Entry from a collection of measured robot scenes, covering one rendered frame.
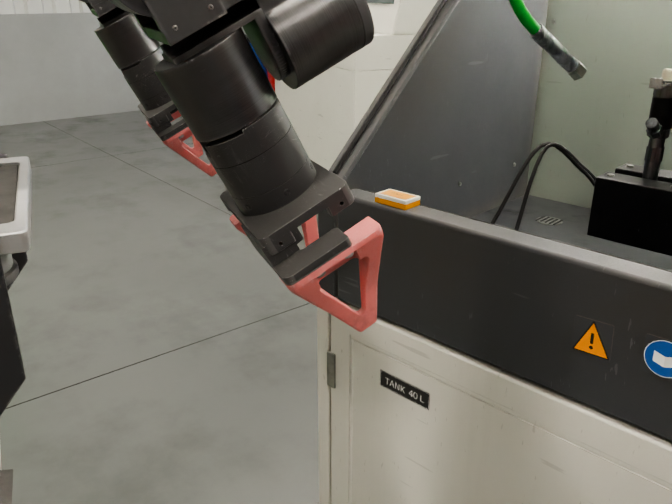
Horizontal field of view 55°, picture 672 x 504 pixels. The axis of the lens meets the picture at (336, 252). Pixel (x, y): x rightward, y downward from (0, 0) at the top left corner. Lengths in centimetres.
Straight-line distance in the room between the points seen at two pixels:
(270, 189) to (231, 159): 3
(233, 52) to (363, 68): 322
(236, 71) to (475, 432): 60
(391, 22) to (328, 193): 332
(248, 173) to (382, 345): 53
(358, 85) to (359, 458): 277
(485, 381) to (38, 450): 151
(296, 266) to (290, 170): 6
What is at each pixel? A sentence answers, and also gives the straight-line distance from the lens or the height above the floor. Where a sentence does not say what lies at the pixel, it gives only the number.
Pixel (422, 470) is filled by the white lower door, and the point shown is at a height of 58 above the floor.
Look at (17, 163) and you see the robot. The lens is 73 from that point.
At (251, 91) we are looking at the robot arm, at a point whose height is 115.
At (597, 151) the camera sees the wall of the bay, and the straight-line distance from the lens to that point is 125.
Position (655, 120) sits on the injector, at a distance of 88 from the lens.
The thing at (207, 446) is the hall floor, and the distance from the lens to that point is 195.
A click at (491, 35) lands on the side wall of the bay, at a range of 112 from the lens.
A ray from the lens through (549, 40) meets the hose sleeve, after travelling 86.
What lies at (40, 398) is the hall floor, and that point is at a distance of 230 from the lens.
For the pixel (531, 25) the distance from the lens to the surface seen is 84.
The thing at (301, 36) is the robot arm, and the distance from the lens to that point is 39.
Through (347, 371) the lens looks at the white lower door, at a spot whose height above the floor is 68.
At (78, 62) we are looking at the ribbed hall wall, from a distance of 719.
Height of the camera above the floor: 120
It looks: 22 degrees down
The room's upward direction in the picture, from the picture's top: straight up
